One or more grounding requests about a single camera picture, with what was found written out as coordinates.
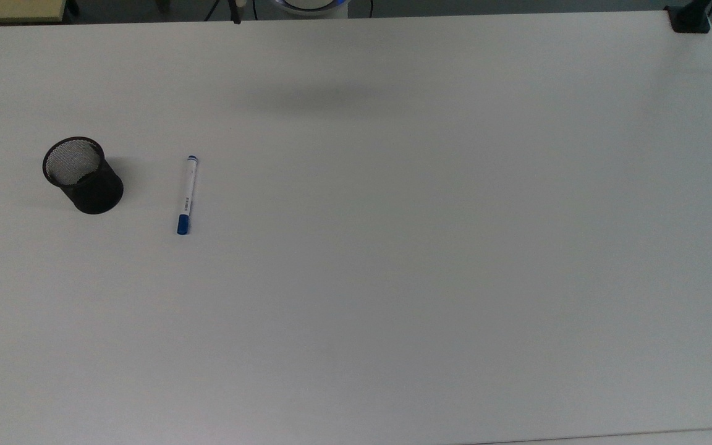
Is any yellow wooden table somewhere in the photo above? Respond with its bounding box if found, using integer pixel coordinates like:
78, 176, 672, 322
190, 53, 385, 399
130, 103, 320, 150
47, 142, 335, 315
0, 0, 68, 25

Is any black camera stand clamp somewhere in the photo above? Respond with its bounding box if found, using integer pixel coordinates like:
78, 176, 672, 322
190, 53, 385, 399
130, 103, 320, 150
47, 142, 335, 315
664, 0, 712, 34

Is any black mesh pen cup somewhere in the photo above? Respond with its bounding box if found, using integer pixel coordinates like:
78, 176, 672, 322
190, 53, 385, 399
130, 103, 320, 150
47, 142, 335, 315
42, 137, 125, 216

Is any white marker with blue cap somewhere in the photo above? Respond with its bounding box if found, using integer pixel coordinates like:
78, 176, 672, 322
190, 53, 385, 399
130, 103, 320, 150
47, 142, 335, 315
176, 155, 200, 236

